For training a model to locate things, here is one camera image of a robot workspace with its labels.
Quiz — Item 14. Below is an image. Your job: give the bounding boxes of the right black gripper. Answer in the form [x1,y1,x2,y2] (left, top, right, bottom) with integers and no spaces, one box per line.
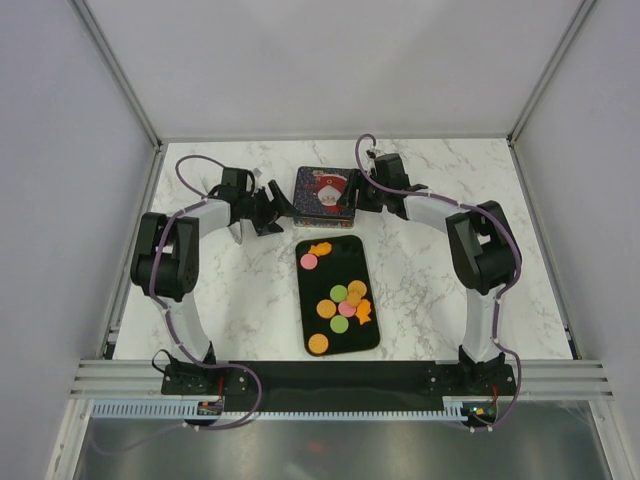
[337,170,388,215]

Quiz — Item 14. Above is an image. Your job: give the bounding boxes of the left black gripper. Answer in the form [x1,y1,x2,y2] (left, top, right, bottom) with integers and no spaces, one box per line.
[238,181,300,238]

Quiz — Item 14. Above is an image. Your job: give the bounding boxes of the gold tin lid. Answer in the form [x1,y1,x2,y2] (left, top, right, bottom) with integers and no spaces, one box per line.
[293,166,355,221]

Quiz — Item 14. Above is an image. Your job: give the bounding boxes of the square cookie tin box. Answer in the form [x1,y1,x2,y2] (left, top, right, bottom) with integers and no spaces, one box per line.
[293,216,354,229]

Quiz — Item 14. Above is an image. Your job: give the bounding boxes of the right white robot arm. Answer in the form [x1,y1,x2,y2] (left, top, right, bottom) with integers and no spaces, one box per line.
[338,154,522,395]

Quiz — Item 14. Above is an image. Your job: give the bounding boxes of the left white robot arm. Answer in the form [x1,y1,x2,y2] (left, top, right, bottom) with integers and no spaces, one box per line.
[130,167,297,394]

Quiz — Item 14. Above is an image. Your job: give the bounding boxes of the orange fish cookie upper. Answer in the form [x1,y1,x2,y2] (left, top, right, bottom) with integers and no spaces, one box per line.
[308,241,332,257]

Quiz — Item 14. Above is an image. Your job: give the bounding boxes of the orange fish cookie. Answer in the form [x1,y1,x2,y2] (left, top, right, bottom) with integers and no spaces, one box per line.
[308,241,332,257]
[355,299,372,325]

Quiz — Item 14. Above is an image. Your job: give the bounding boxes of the pink round cookie upper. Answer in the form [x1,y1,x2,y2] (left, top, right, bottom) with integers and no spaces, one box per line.
[300,253,318,270]

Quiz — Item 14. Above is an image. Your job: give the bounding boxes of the pink round cookie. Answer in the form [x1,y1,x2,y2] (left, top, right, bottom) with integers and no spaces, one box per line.
[300,253,318,270]
[338,301,357,318]

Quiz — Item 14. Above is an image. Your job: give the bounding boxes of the dotted tan cookie upper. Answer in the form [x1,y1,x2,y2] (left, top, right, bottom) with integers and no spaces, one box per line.
[347,280,367,298]

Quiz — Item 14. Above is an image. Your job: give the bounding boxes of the dotted tan cookie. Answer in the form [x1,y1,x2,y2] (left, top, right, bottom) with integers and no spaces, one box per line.
[316,299,337,319]
[347,280,367,298]

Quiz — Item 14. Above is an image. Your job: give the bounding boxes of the green round cookie upper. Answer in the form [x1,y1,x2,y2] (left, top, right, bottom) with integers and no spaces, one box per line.
[330,285,348,303]

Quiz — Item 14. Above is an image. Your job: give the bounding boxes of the green round cookie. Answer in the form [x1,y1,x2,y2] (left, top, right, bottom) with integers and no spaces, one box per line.
[330,315,349,334]
[330,285,348,303]

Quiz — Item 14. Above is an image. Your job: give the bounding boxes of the tan leaf cookie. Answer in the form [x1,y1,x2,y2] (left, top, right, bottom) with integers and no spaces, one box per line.
[345,291,362,307]

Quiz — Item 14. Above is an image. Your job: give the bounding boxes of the dotted tan cookie middle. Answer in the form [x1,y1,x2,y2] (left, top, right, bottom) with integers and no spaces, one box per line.
[316,299,337,319]

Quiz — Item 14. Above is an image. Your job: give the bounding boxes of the black rectangular tray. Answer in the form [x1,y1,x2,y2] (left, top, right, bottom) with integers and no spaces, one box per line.
[295,235,381,357]

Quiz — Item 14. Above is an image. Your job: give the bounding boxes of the orange fish cookie lower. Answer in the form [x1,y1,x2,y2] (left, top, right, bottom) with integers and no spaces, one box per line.
[355,299,372,325]

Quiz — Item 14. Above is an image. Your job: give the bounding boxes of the pink round cookie lower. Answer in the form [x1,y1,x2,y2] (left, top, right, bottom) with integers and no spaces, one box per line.
[338,301,357,318]

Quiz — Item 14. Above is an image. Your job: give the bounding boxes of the green round cookie lower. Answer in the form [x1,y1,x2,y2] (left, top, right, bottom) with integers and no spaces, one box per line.
[330,315,349,334]

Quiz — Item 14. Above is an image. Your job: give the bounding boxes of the dotted orange cookie bottom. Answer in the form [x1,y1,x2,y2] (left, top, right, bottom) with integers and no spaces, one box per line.
[307,333,329,355]

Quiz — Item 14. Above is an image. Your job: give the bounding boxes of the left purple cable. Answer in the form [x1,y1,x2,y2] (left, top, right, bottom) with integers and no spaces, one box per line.
[147,155,264,431]

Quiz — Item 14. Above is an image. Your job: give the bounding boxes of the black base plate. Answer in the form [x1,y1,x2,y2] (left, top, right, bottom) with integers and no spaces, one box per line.
[161,360,516,412]

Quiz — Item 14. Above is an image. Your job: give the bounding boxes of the grey slotted cable duct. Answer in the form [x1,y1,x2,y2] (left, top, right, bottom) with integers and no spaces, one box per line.
[91,399,469,422]

